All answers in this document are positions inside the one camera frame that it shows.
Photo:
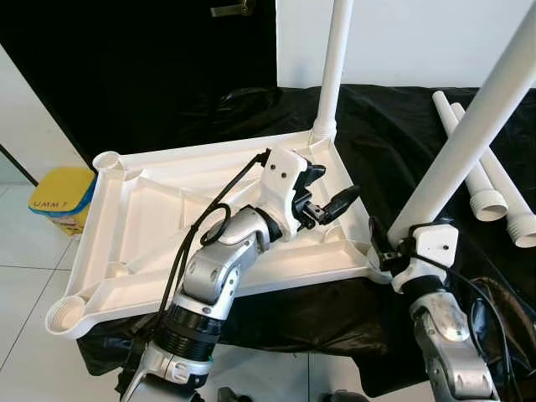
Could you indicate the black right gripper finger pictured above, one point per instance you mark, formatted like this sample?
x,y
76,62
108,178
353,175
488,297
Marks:
x,y
379,241

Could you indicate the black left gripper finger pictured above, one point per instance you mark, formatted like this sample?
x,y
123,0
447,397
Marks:
x,y
315,174
339,203

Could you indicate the white plastic table leg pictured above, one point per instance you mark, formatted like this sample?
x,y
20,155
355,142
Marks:
x,y
335,67
469,134
519,230
488,205

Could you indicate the white plastic table top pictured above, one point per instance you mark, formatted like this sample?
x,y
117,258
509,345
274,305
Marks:
x,y
142,209

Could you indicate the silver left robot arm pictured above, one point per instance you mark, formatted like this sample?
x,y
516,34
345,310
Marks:
x,y
218,268

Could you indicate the black plastic cover sheet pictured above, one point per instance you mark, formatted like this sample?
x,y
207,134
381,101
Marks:
x,y
385,126

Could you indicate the dark right robot foot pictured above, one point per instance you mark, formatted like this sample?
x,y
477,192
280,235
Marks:
x,y
345,396

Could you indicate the dark robot foot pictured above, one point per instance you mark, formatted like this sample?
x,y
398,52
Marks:
x,y
234,395
345,396

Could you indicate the dark left robot foot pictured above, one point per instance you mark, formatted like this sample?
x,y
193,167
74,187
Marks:
x,y
234,395

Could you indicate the black door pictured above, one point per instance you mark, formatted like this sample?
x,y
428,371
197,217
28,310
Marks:
x,y
126,67

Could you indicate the yellow bin with blue band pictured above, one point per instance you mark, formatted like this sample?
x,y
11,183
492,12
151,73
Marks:
x,y
60,201

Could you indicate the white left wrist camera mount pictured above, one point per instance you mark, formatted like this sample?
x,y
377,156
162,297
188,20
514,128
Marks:
x,y
285,188

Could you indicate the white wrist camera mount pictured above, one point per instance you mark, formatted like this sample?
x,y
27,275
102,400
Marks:
x,y
431,247
285,188

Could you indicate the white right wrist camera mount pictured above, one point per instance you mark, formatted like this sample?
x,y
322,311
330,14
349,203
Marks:
x,y
431,247

